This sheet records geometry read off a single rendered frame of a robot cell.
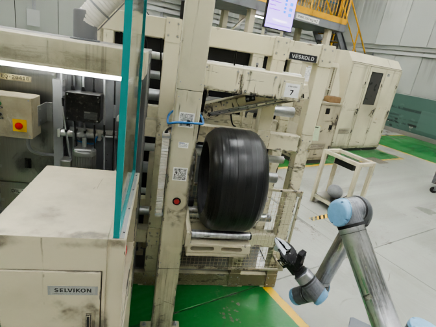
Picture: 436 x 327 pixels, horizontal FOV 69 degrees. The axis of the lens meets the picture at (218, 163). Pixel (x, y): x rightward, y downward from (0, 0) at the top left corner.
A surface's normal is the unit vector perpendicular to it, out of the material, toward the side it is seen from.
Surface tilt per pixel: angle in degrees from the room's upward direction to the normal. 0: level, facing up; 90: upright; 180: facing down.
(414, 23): 90
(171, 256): 90
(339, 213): 85
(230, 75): 90
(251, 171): 59
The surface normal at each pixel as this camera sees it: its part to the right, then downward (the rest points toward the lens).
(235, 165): 0.21, -0.25
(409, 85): -0.85, 0.05
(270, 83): 0.15, 0.35
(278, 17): 0.51, 0.36
